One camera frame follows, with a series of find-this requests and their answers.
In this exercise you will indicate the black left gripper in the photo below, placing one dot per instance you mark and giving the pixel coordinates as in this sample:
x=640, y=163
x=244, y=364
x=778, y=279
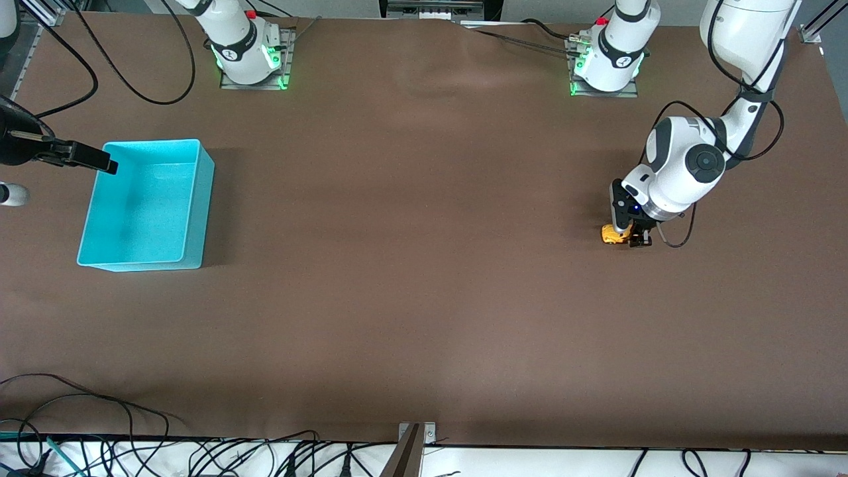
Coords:
x=640, y=232

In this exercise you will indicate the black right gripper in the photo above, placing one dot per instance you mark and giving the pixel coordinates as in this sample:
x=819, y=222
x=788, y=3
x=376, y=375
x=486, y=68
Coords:
x=20, y=142

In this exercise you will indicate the yellow beetle toy car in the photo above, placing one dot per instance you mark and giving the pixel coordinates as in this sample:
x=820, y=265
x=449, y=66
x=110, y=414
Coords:
x=611, y=235

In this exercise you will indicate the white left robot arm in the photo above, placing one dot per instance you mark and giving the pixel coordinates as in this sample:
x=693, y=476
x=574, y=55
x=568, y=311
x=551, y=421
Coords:
x=682, y=165

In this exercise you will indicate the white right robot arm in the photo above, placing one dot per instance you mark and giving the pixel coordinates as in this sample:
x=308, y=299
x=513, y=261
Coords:
x=238, y=53

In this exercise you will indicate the teal plastic bin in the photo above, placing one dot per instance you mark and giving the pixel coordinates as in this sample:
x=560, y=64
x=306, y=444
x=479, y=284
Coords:
x=142, y=212

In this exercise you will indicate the teal stick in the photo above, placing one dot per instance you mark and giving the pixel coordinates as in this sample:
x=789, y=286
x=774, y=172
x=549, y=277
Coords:
x=66, y=457

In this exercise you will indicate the black power strip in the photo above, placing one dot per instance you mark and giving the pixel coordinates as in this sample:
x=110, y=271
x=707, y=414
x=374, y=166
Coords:
x=434, y=6

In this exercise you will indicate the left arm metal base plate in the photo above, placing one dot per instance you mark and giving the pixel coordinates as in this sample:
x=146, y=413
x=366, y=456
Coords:
x=633, y=93

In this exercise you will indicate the aluminium frame profile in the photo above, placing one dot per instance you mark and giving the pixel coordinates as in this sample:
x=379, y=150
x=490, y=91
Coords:
x=43, y=12
x=811, y=32

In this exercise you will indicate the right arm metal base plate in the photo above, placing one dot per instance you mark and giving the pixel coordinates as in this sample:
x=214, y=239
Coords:
x=288, y=59

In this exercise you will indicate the grey metal bracket plate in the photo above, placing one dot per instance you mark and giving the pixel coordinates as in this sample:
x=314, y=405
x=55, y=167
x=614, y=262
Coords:
x=429, y=434

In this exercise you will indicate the grey metal camera pole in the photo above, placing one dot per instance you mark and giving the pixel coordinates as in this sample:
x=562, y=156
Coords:
x=405, y=457

